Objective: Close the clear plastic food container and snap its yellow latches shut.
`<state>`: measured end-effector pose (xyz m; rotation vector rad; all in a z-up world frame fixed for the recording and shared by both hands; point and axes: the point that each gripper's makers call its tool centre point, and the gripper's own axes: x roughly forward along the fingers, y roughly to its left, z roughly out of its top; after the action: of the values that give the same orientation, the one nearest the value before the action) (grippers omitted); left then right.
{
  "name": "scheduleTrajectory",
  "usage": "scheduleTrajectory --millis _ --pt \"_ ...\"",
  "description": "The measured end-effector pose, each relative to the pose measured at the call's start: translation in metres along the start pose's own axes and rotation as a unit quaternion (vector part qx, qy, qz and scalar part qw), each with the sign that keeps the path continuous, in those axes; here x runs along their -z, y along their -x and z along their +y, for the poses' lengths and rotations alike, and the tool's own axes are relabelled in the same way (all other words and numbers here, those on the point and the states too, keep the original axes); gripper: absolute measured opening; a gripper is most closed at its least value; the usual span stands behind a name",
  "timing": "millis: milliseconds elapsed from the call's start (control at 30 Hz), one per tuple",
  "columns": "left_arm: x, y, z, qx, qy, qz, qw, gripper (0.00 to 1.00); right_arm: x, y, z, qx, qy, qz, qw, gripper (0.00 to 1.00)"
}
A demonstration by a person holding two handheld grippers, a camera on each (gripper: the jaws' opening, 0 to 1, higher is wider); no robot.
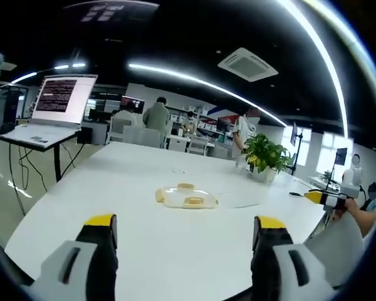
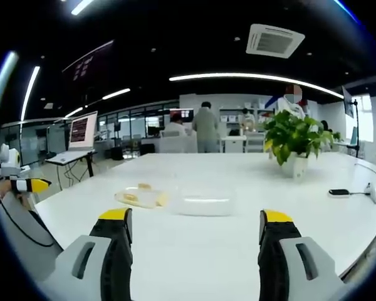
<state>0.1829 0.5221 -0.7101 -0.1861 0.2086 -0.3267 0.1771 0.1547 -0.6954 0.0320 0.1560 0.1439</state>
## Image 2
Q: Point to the black flat device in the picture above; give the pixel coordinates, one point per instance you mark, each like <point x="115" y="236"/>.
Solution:
<point x="339" y="192"/>

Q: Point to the yellow plastic buckle part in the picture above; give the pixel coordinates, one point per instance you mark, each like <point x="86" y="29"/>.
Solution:
<point x="130" y="197"/>

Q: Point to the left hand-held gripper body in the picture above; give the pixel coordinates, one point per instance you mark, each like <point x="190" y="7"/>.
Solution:
<point x="10" y="160"/>

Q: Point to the black tripod stand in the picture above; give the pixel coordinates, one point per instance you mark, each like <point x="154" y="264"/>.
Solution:
<point x="357" y="128"/>

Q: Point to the green potted plant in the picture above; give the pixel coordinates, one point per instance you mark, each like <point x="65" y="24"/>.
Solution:
<point x="296" y="133"/>

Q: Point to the clear plastic container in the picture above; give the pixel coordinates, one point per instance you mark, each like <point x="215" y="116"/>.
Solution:
<point x="205" y="202"/>

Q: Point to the white plant pot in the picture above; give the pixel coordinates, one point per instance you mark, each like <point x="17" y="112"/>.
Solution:
<point x="296" y="166"/>

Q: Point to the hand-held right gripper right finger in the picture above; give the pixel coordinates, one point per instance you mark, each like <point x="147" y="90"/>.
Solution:
<point x="304" y="266"/>

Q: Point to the long curved ceiling light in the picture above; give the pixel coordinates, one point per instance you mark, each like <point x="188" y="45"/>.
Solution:
<point x="253" y="77"/>

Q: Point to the desktop monitor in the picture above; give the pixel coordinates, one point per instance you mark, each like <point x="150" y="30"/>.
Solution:
<point x="181" y="113"/>

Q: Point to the white ceiling air conditioner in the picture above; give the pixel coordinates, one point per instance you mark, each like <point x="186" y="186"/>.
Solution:
<point x="274" y="40"/>

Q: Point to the monitor on black stand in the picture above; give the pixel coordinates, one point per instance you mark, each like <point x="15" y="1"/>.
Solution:
<point x="347" y="102"/>

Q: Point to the white charger plug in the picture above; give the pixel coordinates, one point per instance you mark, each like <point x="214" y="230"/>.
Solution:
<point x="372" y="192"/>

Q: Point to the clear plastic bag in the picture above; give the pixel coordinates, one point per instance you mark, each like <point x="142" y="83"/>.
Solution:
<point x="141" y="198"/>

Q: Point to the ceiling light strip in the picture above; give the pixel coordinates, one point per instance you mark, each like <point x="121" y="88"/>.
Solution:
<point x="116" y="93"/>
<point x="29" y="91"/>

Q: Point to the open laptop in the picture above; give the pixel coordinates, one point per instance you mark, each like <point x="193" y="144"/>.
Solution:
<point x="80" y="131"/>

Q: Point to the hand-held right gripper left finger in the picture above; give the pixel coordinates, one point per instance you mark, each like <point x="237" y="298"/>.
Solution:
<point x="91" y="266"/>

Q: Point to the person's left hand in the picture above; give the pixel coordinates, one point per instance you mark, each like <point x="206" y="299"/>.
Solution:
<point x="4" y="189"/>

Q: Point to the small laptop stand table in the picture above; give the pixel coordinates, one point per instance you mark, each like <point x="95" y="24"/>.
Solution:
<point x="81" y="163"/>

